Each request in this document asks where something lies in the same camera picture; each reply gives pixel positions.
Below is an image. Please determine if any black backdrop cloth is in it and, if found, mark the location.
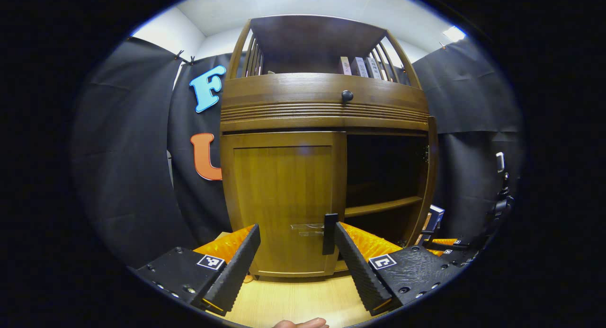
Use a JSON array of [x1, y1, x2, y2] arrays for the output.
[[71, 35, 525, 269]]

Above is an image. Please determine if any wooden cabinet door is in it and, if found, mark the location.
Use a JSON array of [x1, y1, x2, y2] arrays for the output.
[[220, 131, 348, 278], [406, 115, 440, 247]]

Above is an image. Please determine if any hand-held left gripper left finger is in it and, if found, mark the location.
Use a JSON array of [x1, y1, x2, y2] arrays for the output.
[[134, 224, 262, 316]]

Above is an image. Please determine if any wooden double-door shoe cabinet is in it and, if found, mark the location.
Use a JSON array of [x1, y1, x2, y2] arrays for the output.
[[219, 15, 439, 279]]

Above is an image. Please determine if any wooden inner cabinet shelf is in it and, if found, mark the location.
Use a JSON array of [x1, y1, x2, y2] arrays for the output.
[[344, 196, 424, 219]]

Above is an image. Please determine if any black door handle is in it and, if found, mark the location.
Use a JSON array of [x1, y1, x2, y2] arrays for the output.
[[322, 213, 339, 256]]

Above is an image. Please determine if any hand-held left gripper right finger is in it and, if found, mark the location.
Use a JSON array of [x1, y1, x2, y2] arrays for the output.
[[334, 222, 468, 317]]

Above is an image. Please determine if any small ceiling light panel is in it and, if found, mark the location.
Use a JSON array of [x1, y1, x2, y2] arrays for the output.
[[442, 26, 467, 43]]

